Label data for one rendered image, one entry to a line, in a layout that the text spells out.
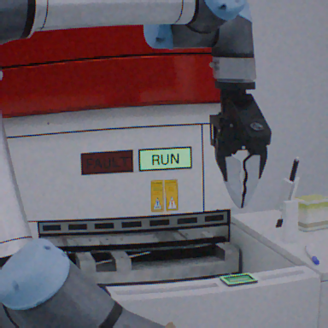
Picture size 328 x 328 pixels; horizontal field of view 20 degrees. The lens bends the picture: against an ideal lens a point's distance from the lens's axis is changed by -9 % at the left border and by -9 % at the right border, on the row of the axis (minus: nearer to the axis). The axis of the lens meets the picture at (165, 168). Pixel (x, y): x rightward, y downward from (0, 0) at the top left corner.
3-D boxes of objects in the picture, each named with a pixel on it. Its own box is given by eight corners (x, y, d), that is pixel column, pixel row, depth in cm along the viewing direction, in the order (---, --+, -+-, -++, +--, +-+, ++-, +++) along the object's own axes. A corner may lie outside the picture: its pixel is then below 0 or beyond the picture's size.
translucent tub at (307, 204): (289, 227, 205) (290, 196, 204) (316, 222, 208) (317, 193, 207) (305, 232, 198) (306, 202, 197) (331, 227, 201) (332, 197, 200)
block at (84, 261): (76, 264, 213) (74, 251, 213) (90, 263, 214) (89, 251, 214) (81, 272, 206) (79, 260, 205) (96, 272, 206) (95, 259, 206)
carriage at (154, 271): (73, 276, 214) (73, 264, 213) (229, 265, 222) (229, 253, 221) (79, 284, 206) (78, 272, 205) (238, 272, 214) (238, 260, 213)
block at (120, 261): (109, 262, 215) (108, 250, 215) (125, 262, 216) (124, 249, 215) (116, 271, 207) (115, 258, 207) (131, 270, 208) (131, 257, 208)
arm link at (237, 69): (260, 58, 158) (215, 57, 156) (262, 84, 158) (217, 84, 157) (247, 56, 165) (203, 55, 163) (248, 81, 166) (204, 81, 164)
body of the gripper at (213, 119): (250, 147, 169) (247, 79, 167) (265, 154, 160) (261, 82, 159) (208, 149, 167) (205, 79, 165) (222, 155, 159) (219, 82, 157)
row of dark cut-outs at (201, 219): (39, 232, 215) (38, 222, 214) (225, 221, 224) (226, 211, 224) (39, 233, 214) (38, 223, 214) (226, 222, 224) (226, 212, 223)
